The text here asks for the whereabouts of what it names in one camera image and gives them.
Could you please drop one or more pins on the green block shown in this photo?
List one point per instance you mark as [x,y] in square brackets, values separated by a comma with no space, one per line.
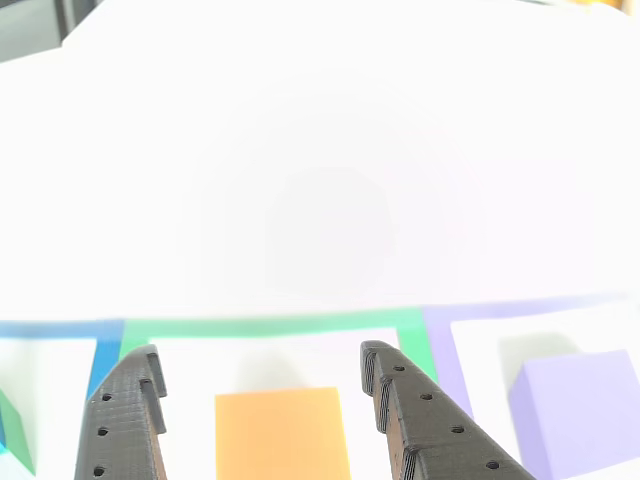
[17,430]

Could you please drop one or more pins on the large purple block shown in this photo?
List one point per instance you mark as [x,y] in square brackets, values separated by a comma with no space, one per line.
[575,410]

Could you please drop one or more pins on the orange block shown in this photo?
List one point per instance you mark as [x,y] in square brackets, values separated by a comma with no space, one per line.
[280,435]

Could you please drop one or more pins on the blue square frame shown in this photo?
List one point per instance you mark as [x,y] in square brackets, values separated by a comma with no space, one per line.
[105,360]

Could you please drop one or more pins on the purple square frame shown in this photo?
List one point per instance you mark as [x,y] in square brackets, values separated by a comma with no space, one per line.
[450,360]

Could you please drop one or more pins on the green square frame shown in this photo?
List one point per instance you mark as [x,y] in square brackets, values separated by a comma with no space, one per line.
[415,345]

